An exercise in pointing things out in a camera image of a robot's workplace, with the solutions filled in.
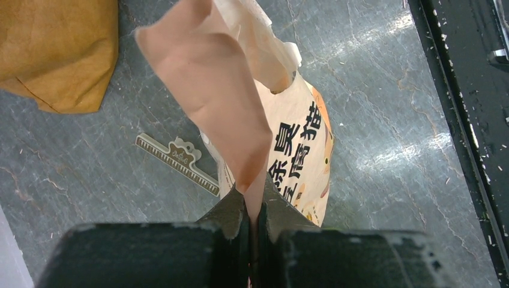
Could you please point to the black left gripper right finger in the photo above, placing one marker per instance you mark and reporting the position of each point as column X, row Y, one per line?
column 294, row 252

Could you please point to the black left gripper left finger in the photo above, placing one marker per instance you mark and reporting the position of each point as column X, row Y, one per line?
column 210, row 252

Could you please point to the pink cat litter bag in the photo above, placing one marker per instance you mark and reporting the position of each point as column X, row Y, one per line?
column 240, row 85

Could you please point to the orange paper bag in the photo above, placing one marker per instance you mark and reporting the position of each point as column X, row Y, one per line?
column 62, row 54

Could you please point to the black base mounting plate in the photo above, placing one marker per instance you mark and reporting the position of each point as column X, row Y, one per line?
column 466, row 46

